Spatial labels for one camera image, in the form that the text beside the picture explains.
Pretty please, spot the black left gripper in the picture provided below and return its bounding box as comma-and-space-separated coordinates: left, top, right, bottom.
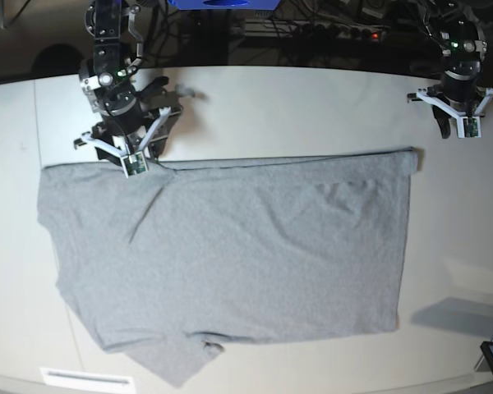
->
431, 98, 479, 139

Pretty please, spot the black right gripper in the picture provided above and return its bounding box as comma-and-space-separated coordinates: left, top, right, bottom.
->
91, 108, 173, 164

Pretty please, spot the grey T-shirt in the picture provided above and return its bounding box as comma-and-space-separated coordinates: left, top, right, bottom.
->
38, 149, 418, 387

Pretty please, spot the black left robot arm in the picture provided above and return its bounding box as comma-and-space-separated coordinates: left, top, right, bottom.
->
417, 1, 488, 140

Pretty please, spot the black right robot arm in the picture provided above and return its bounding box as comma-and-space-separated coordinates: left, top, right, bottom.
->
74, 1, 169, 167

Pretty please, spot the white power strip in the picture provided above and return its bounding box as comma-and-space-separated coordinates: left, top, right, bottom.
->
231, 19, 386, 43

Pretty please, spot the white label strip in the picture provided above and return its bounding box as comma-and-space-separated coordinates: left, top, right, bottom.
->
40, 367, 134, 384

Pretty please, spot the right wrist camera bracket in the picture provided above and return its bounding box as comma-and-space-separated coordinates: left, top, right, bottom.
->
73, 107, 182, 178

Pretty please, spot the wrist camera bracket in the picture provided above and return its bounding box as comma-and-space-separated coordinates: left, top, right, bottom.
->
73, 107, 182, 178
407, 88, 493, 139

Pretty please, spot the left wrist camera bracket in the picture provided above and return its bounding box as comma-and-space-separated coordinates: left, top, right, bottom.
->
407, 88, 493, 139

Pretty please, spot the blue plastic mount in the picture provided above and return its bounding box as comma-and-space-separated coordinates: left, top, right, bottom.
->
168, 0, 280, 11

